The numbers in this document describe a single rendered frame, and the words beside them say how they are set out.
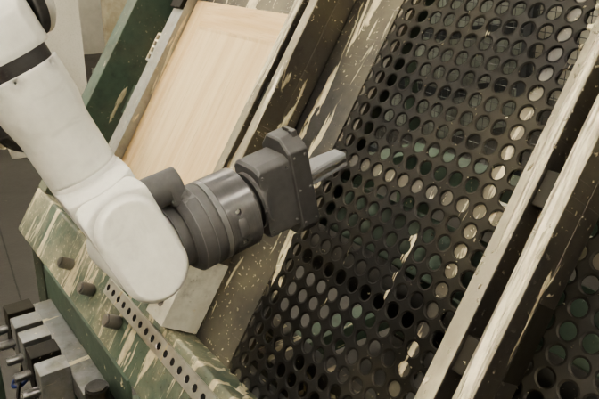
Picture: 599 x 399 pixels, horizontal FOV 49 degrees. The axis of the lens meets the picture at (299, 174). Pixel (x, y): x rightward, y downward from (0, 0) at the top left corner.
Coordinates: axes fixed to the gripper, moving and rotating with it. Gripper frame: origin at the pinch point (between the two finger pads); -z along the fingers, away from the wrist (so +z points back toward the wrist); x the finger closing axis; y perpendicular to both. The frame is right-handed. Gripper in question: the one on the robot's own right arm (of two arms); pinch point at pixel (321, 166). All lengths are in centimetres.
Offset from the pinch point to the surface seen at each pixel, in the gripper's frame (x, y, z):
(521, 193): -2.1, -18.8, -11.1
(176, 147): -16, 59, -5
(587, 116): 4.7, -21.7, -17.6
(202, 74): -5, 62, -16
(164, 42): 0, 80, -17
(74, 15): -46, 423, -92
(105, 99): -15, 102, -7
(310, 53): 3.0, 28.8, -20.5
